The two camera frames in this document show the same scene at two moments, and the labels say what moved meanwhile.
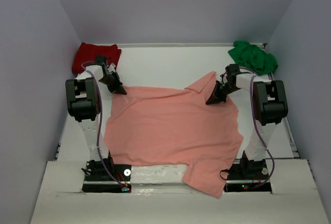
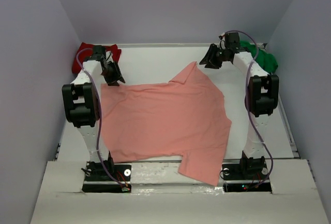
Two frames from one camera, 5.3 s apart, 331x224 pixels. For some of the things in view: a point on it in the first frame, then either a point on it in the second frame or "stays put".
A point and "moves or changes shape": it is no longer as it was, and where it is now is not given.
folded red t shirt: (88, 53) stays put
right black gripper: (220, 90) → (216, 56)
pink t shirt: (151, 126) moves or changes shape
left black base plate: (97, 179) stays put
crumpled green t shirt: (252, 57) stays put
